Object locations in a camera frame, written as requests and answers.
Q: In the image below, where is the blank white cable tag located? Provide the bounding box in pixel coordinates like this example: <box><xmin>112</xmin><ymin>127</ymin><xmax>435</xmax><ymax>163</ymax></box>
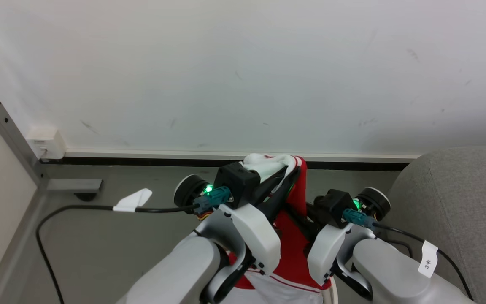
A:
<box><xmin>112</xmin><ymin>188</ymin><xmax>153</xmax><ymax>212</ymax></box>

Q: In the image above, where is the thin black looped cable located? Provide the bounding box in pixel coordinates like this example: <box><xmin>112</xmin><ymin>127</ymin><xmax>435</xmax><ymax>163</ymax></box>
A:
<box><xmin>384</xmin><ymin>239</ymin><xmax>413</xmax><ymax>259</ymax></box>

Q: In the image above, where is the teal right cable connector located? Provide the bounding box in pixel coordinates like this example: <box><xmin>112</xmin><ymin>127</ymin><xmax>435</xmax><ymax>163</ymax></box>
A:
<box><xmin>342</xmin><ymin>208</ymin><xmax>374</xmax><ymax>228</ymax></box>

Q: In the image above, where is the grey metal floor bracket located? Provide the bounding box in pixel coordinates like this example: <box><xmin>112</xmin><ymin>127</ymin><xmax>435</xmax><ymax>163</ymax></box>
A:
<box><xmin>47</xmin><ymin>179</ymin><xmax>103</xmax><ymax>194</ymax></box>

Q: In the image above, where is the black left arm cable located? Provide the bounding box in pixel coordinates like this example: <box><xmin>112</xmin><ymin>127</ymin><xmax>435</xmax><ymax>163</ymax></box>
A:
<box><xmin>36</xmin><ymin>204</ymin><xmax>199</xmax><ymax>304</ymax></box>

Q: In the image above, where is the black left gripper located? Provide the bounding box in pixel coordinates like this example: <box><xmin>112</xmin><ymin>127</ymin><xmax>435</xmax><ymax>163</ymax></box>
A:
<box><xmin>217</xmin><ymin>162</ymin><xmax>302</xmax><ymax>222</ymax></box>

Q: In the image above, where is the white baseboard with black strip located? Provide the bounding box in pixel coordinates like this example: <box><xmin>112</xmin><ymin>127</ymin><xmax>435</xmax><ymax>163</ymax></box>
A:
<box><xmin>40</xmin><ymin>149</ymin><xmax>421</xmax><ymax>171</ymax></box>

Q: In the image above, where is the red and white garment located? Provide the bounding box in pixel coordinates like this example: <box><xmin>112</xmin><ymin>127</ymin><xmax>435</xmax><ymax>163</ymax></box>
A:
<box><xmin>222</xmin><ymin>153</ymin><xmax>332</xmax><ymax>304</ymax></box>

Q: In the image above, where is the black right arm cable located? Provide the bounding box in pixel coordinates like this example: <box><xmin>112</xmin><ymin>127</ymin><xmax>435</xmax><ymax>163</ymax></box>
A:
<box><xmin>372</xmin><ymin>223</ymin><xmax>474</xmax><ymax>301</ymax></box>

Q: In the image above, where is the white wall outlet box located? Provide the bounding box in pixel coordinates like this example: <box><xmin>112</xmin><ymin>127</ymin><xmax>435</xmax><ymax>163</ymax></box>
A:
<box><xmin>26</xmin><ymin>127</ymin><xmax>66</xmax><ymax>160</ymax></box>

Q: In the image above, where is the grey metal frame post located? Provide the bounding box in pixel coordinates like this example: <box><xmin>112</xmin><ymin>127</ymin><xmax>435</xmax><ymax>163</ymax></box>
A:
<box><xmin>0</xmin><ymin>101</ymin><xmax>47</xmax><ymax>188</ymax></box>

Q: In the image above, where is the teal cable connector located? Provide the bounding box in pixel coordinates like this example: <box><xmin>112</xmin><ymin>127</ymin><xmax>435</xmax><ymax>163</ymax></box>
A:
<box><xmin>194</xmin><ymin>186</ymin><xmax>232</xmax><ymax>214</ymax></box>
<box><xmin>342</xmin><ymin>208</ymin><xmax>374</xmax><ymax>228</ymax></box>

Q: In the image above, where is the white cable tag with marking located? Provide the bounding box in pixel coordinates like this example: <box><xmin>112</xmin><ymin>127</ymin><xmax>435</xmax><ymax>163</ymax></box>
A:
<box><xmin>418</xmin><ymin>240</ymin><xmax>438</xmax><ymax>278</ymax></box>

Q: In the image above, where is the teal left cable connector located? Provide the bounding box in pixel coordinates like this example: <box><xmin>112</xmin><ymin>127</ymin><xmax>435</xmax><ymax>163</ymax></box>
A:
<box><xmin>194</xmin><ymin>186</ymin><xmax>232</xmax><ymax>214</ymax></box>

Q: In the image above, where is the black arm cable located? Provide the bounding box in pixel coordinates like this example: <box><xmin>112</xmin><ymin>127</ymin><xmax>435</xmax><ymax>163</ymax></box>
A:
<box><xmin>372</xmin><ymin>223</ymin><xmax>474</xmax><ymax>301</ymax></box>
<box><xmin>36</xmin><ymin>204</ymin><xmax>199</xmax><ymax>304</ymax></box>

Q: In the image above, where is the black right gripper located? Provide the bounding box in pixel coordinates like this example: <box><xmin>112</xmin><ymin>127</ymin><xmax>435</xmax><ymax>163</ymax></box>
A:
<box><xmin>285</xmin><ymin>189</ymin><xmax>358</xmax><ymax>243</ymax></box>

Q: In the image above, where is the grey fabric sofa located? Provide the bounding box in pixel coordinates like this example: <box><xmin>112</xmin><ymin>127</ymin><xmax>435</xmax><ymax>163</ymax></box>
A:
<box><xmin>378</xmin><ymin>146</ymin><xmax>486</xmax><ymax>304</ymax></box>

